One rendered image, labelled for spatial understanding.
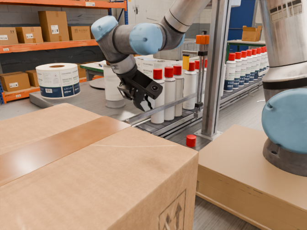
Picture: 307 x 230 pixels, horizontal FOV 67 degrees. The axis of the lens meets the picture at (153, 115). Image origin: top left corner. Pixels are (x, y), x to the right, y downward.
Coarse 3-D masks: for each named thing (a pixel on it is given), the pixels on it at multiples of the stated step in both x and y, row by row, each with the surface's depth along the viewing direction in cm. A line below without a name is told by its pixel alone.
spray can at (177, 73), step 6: (174, 66) 87; (180, 66) 87; (174, 72) 87; (180, 72) 87; (180, 78) 87; (180, 84) 88; (180, 90) 89; (180, 96) 90; (180, 108) 92; (180, 114) 93
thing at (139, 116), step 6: (204, 90) 100; (186, 96) 92; (192, 96) 94; (174, 102) 86; (180, 102) 89; (156, 108) 79; (162, 108) 81; (138, 114) 74; (144, 114) 75; (150, 114) 77; (132, 120) 72
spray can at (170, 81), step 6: (168, 72) 83; (162, 78) 86; (168, 78) 84; (174, 78) 85; (168, 84) 84; (174, 84) 85; (168, 90) 85; (174, 90) 86; (168, 96) 86; (174, 96) 87; (168, 102) 86; (168, 108) 87; (174, 108) 89; (168, 114) 88; (174, 114) 90; (168, 120) 89
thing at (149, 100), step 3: (147, 96) 79; (144, 99) 84; (147, 99) 79; (150, 99) 80; (153, 99) 81; (147, 102) 84; (150, 102) 81; (153, 102) 82; (150, 105) 81; (153, 105) 82; (150, 108) 83; (153, 108) 83
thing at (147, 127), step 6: (252, 84) 143; (234, 90) 130; (240, 90) 131; (222, 96) 119; (198, 108) 103; (186, 114) 96; (150, 120) 90; (174, 120) 90; (138, 126) 85; (144, 126) 85; (150, 126) 85; (156, 126) 85; (162, 126) 85; (150, 132) 80
